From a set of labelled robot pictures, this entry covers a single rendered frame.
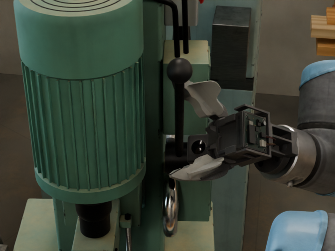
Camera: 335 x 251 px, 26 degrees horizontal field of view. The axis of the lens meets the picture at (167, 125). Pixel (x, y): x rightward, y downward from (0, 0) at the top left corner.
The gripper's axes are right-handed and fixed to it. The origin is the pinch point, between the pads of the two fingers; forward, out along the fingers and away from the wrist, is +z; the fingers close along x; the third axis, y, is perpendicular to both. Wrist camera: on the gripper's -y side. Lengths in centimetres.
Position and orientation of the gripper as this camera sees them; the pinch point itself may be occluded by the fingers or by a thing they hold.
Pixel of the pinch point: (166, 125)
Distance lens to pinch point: 102.8
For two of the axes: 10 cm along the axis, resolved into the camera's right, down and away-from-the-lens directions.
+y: 6.3, -2.6, -7.3
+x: -0.2, 9.4, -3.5
